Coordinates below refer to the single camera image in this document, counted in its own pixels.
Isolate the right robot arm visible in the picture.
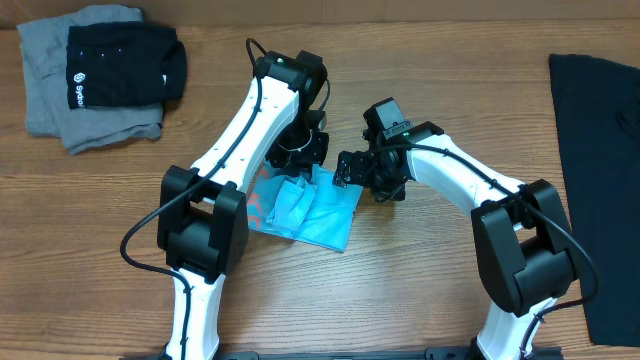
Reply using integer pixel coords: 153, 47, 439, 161
333, 98, 593, 359

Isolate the black garment at right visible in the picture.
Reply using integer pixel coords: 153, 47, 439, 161
548, 54, 639, 347

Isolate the black folded garment with logo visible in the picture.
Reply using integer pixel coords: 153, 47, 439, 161
66, 21, 187, 109

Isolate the light blue printed t-shirt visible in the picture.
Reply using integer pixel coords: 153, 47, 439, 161
247, 164, 363, 252

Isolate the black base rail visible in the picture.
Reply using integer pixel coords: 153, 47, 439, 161
120, 346, 564, 360

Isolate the grey folded garment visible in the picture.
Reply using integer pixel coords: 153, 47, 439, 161
17, 5, 163, 155

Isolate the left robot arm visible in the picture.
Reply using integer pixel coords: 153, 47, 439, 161
157, 51, 329, 359

